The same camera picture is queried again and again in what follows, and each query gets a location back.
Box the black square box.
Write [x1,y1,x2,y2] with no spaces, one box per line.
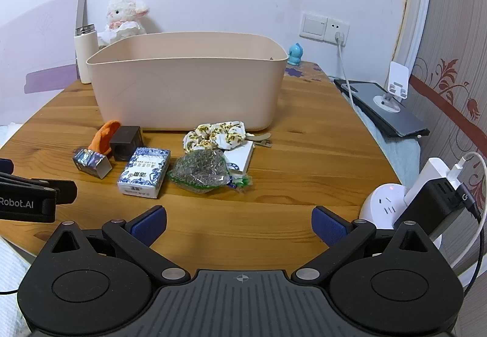
[110,125,144,162]

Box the flat white blue box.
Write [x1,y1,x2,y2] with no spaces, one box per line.
[222,141,255,175]

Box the white plug with cable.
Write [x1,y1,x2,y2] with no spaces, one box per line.
[334,31,358,111]

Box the white yellow floral scrunchie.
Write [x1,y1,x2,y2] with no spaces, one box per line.
[183,119,248,153]

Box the white thermos bottle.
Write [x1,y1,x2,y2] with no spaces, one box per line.
[73,26,99,84]

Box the brown hair clip yellow bear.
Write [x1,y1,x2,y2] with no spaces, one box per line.
[245,132,273,148]

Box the orange soft cone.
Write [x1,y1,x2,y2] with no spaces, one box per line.
[88,120,121,155]

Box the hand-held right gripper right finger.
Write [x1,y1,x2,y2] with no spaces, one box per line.
[291,206,445,287]

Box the dark grey tablet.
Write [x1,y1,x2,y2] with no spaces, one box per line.
[334,79,430,139]

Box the white usb cable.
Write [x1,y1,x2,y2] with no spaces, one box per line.
[447,152,487,270]

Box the blue cartoon figurine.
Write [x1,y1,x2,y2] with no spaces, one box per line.
[286,42,303,66]

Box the blue white patterned card box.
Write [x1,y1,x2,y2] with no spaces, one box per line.
[117,147,171,198]

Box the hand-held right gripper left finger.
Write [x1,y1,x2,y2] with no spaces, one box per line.
[36,205,191,287]

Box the black usb cable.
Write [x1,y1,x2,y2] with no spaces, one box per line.
[461,185,487,292]

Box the white wall switch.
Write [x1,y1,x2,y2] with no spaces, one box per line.
[299,12,328,40]

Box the round white power strip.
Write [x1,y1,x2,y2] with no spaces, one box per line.
[359,184,444,250]

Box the white plush lamb toy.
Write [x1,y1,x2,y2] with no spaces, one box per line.
[97,0,150,48]

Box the small silver blue box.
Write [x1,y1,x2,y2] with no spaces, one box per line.
[72,147,113,180]

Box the black charger block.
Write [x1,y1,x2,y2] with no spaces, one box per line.
[393,177,474,237]

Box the white wall socket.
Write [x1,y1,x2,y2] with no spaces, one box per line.
[324,16,351,44]

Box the orange floral table cover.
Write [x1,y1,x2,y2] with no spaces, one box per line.
[282,61,331,84]

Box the clear bag of dried greens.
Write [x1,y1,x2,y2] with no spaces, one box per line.
[167,149,252,195]

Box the beige plastic storage bin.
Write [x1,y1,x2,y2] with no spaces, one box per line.
[86,32,289,132]

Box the light blue cloth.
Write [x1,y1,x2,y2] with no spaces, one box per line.
[358,109,423,185]

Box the lilac headboard panel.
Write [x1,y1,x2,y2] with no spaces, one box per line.
[0,0,87,125]

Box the white phone stand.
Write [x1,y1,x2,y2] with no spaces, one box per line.
[373,61,411,114]

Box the white towel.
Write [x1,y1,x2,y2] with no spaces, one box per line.
[0,238,37,337]

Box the white charger block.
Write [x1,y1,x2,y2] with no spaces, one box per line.
[403,157,463,208]

